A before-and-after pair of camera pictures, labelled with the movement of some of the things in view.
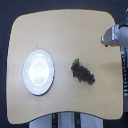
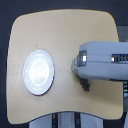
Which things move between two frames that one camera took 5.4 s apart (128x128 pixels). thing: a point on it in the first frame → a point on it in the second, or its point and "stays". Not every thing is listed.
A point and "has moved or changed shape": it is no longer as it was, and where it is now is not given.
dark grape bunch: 81,72 has moved or changed shape
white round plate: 38,72 stays
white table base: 68,119 stays
